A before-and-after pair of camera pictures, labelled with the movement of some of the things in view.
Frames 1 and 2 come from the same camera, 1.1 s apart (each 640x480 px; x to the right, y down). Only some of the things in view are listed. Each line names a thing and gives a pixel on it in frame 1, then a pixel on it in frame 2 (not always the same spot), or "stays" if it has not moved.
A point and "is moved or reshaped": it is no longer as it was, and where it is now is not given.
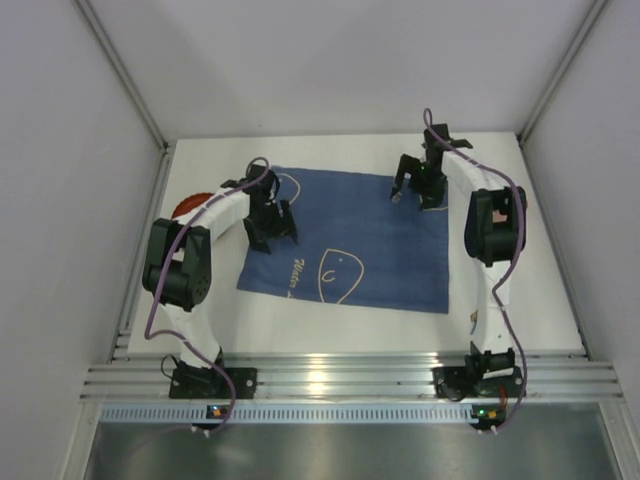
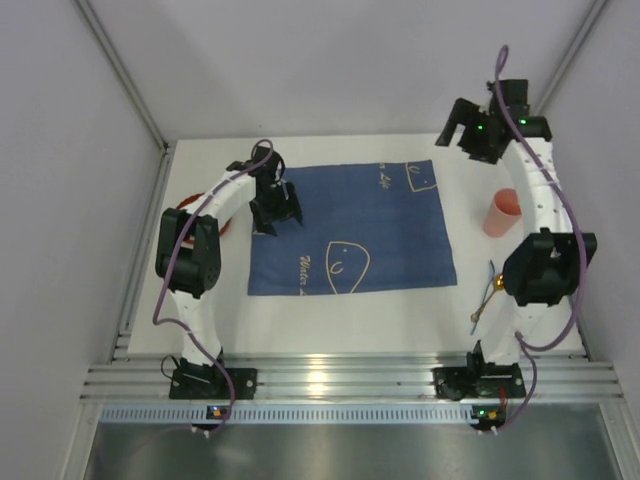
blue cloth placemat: [357, 246] is moved or reshaped
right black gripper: [420, 179] to [463, 122]
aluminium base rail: [352, 377] stays
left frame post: [131, 84] stays
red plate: [189, 203] stays
